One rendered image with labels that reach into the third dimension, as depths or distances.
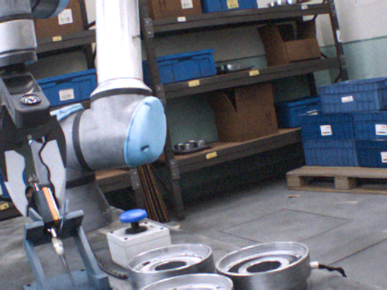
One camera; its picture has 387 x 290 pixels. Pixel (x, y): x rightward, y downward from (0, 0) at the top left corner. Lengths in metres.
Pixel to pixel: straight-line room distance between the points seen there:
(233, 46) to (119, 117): 4.40
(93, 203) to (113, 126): 0.16
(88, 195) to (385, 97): 3.51
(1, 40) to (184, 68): 3.87
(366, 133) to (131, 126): 3.54
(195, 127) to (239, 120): 0.53
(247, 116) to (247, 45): 0.92
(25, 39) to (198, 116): 4.45
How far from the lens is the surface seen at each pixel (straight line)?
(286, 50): 5.12
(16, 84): 0.75
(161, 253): 0.77
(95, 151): 1.07
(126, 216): 0.84
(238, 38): 5.46
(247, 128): 4.82
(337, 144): 4.71
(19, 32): 0.77
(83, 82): 4.28
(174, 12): 4.59
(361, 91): 4.43
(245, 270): 0.66
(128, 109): 1.05
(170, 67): 4.54
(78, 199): 1.11
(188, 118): 5.13
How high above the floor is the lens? 1.05
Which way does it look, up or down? 6 degrees down
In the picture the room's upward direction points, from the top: 10 degrees counter-clockwise
